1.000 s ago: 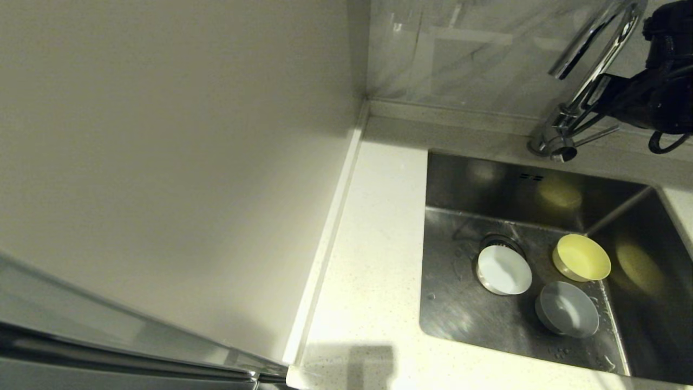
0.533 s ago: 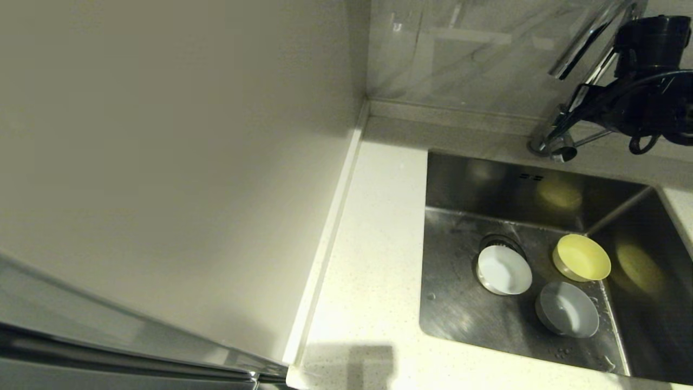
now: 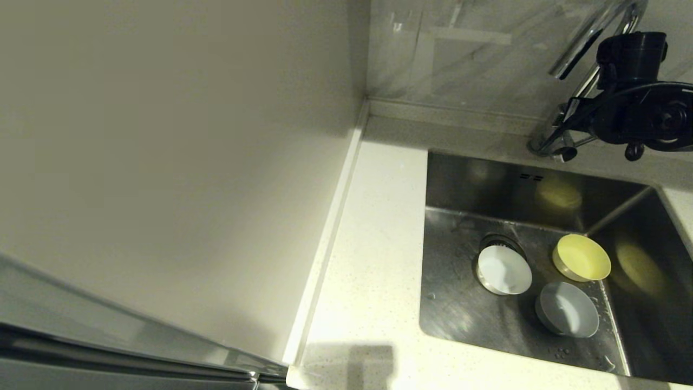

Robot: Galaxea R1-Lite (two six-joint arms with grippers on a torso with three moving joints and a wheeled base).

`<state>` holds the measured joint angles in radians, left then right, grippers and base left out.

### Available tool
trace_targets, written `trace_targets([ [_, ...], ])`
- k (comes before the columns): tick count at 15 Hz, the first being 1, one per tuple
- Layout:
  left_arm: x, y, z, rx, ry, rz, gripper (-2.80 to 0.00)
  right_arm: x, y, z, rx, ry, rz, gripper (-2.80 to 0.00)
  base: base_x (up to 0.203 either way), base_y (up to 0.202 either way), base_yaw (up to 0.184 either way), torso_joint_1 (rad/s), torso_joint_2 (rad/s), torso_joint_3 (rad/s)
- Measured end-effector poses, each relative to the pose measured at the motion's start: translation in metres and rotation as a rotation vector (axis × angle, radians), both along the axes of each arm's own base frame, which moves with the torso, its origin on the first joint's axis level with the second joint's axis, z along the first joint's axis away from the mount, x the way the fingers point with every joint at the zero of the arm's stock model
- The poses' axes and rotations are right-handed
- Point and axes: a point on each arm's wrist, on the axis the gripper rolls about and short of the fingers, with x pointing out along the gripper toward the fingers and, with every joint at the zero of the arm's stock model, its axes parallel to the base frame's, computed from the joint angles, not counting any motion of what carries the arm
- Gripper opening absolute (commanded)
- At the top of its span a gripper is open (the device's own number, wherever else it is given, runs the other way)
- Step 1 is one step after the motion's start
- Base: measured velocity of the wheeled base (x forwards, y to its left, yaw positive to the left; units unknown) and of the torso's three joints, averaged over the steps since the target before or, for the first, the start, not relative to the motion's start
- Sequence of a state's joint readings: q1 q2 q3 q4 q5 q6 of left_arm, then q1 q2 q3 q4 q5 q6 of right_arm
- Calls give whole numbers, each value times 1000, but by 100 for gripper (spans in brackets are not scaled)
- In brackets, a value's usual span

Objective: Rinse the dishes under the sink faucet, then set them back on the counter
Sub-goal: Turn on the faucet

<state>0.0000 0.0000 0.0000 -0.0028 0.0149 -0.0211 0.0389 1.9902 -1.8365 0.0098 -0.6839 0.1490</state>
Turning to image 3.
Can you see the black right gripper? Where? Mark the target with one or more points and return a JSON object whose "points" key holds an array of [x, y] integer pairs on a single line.
{"points": [[644, 116]]}

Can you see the round metal drain strainer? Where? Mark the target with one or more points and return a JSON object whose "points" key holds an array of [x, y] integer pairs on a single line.
{"points": [[501, 240]]}

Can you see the stainless steel appliance door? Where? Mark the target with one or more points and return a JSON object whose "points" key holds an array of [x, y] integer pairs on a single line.
{"points": [[81, 352]]}

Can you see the yellow bowl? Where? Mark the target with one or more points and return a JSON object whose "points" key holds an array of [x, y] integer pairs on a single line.
{"points": [[583, 259]]}

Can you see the stainless steel sink basin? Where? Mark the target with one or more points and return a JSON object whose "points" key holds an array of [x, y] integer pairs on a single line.
{"points": [[487, 325]]}

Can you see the chrome gooseneck faucet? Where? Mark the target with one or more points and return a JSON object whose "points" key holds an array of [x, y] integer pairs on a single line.
{"points": [[579, 49]]}

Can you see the grey bowl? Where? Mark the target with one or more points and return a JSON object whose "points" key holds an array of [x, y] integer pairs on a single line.
{"points": [[568, 311]]}

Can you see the black cylindrical wrist camera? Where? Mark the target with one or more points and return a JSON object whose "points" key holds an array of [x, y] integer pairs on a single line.
{"points": [[631, 57]]}

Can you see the white bowl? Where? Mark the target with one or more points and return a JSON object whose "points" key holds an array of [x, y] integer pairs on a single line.
{"points": [[504, 270]]}

